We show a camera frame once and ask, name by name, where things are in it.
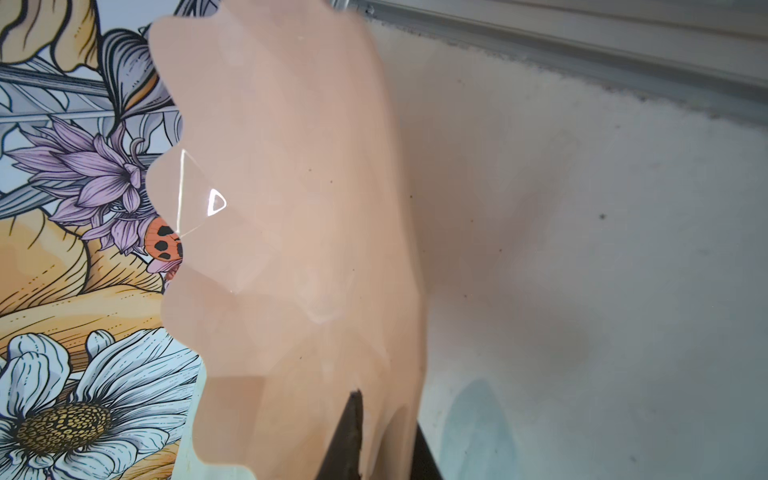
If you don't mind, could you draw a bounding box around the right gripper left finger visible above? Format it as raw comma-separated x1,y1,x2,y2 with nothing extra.
316,390,364,480

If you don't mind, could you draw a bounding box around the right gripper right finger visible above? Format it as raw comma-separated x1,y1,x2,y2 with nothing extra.
410,426,443,480

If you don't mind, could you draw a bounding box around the pink scalloped bowl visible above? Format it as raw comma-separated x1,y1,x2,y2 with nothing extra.
146,1,426,479

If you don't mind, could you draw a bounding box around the aluminium front rail frame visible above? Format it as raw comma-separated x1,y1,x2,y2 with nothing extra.
331,1,767,125

